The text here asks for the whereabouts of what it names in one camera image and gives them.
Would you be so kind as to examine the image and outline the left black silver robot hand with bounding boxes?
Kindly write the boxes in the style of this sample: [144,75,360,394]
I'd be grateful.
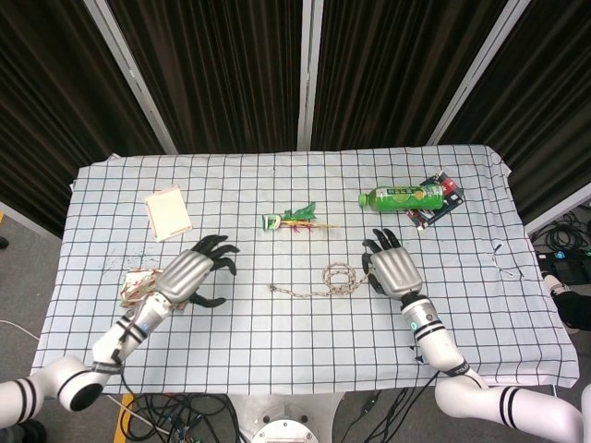
[154,233,241,311]

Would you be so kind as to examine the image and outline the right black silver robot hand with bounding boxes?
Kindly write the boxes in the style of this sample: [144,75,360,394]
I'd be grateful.
[360,228,425,299]

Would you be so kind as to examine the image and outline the beige braided rope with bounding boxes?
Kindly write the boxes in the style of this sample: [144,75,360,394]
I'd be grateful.
[268,262,370,299]

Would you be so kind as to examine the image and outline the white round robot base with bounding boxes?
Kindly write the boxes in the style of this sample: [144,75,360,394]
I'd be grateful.
[230,391,352,443]

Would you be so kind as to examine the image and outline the crumpled red-white wrapper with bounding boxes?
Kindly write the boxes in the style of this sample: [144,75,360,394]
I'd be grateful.
[120,267,165,309]

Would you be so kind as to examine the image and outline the white paper notepad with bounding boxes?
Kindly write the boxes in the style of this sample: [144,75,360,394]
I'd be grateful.
[144,184,194,244]

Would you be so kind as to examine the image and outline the green plastic drink bottle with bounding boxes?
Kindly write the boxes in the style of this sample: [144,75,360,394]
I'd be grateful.
[358,183,445,213]

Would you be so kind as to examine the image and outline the green leafy toy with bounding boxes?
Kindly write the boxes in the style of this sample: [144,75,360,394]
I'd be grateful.
[261,202,341,233]

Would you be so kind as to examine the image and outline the white black grid tablecloth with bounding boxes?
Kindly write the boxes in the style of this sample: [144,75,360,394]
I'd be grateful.
[30,144,581,397]

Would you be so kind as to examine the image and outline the black electronics box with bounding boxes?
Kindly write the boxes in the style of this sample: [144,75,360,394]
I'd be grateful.
[537,248,591,283]

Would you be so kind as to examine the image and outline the black pleated curtain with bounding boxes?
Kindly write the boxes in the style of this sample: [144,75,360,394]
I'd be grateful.
[108,0,306,153]
[440,0,591,227]
[311,0,512,149]
[0,0,161,236]

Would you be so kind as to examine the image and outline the black floor cable tangle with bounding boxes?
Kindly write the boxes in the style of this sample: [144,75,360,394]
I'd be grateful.
[105,391,246,443]

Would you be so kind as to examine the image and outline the black coiled cable bundle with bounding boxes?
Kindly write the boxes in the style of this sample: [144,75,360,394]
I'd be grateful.
[530,210,591,253]

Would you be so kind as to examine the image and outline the white partition post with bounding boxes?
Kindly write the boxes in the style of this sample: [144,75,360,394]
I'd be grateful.
[296,0,324,151]
[427,0,532,147]
[85,0,179,154]

